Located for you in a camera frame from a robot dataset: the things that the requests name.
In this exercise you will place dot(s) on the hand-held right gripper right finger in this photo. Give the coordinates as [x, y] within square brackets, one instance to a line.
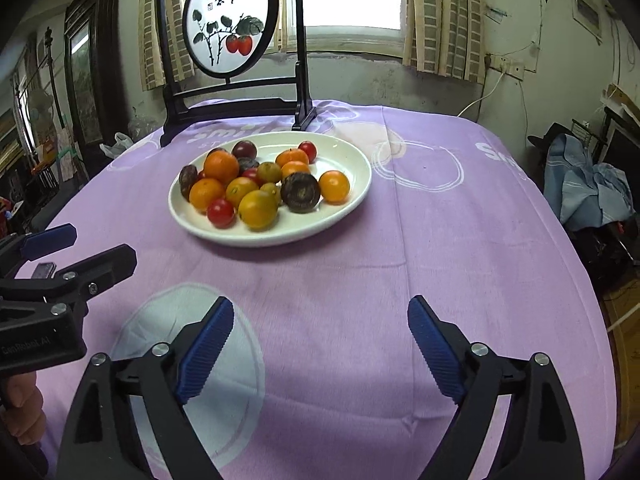
[435, 355]

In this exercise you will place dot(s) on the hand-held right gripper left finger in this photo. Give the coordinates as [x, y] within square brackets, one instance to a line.
[207, 350]

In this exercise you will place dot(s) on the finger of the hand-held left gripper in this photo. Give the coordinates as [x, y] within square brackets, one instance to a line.
[47, 241]
[100, 265]

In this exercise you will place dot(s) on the small orange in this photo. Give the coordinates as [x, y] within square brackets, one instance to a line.
[290, 156]
[221, 166]
[295, 167]
[206, 193]
[334, 186]
[240, 189]

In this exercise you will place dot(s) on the white round plate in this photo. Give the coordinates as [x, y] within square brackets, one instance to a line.
[280, 232]

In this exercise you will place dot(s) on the oval orange fruit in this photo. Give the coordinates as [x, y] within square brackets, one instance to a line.
[258, 209]

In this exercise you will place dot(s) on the small yellowish fruit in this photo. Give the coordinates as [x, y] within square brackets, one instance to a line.
[272, 191]

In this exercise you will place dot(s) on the dark brown round fruit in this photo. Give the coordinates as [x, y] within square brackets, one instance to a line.
[300, 192]
[248, 164]

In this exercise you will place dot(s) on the person's left hand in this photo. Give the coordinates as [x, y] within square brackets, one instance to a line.
[25, 405]

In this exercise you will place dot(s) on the smartphone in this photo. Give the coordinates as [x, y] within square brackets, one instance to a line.
[42, 270]

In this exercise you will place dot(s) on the white plastic bag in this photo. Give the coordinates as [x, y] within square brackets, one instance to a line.
[117, 145]

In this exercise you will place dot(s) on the purple printed tablecloth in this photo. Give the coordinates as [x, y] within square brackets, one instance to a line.
[350, 260]

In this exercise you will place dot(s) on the white standing fan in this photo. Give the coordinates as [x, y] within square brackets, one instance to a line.
[39, 105]

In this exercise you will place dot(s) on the green yellow tomato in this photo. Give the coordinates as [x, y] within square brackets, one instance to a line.
[269, 171]

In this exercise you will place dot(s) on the dark wooden framed panel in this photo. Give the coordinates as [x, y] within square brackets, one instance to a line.
[107, 60]

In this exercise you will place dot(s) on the blue clothes pile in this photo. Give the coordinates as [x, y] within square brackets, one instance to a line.
[580, 185]

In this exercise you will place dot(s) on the checked beige curtain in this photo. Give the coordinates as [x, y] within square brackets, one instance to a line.
[445, 20]
[147, 35]

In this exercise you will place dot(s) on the black hat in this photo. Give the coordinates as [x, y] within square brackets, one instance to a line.
[550, 137]

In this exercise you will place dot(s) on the round painted table screen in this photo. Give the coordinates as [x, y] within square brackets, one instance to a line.
[225, 20]

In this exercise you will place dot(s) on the dark monitor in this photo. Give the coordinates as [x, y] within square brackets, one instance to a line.
[625, 150]

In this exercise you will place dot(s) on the flat tan cardboard piece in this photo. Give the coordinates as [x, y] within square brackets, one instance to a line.
[620, 99]

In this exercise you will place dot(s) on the white wall socket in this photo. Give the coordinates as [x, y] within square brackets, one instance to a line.
[507, 67]

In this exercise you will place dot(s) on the white electrical wall box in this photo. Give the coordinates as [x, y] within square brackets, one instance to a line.
[586, 12]

